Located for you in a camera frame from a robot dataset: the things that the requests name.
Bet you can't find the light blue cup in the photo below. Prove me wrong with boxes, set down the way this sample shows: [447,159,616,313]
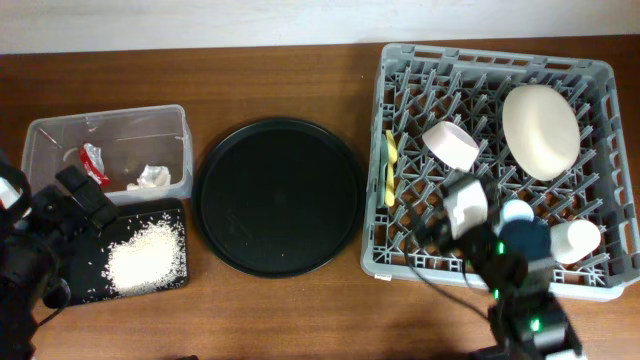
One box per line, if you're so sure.
[493,199,534,235]

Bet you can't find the red candy wrapper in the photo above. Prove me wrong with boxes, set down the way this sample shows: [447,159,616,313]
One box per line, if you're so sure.
[79,142,111,187]

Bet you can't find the white tissue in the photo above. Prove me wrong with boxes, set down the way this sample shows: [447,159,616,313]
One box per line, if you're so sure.
[126,165,171,191]

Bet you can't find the pile of rice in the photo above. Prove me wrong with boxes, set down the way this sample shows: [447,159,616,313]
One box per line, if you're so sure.
[79,212,187,301]

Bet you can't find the white cup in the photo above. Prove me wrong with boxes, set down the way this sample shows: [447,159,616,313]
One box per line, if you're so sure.
[550,219,601,264]

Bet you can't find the pink bowl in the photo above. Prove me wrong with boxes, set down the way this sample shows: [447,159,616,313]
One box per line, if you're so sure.
[422,121,480,172]

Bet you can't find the cream plate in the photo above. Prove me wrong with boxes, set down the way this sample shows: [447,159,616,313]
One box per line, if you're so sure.
[502,85,580,181]

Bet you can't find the grey dishwasher rack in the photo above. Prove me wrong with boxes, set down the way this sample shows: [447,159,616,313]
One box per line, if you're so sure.
[360,43,639,301]

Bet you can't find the yellow spoon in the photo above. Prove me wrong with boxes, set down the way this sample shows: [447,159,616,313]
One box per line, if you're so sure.
[385,130,398,207]

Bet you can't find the mint green spoon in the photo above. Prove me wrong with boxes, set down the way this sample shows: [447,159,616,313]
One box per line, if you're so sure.
[377,133,389,208]

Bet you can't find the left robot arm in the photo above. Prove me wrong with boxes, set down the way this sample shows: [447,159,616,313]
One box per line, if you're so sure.
[1,159,117,359]

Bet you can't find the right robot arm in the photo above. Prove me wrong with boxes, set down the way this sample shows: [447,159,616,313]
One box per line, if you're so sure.
[404,171,586,359]

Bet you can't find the black rectangular tray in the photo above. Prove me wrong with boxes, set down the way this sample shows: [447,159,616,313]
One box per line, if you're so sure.
[59,197,190,306]

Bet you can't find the clear plastic bin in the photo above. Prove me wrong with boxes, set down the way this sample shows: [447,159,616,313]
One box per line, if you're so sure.
[21,104,194,205]

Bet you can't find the round black tray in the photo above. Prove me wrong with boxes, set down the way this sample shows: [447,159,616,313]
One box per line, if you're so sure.
[192,117,365,278]

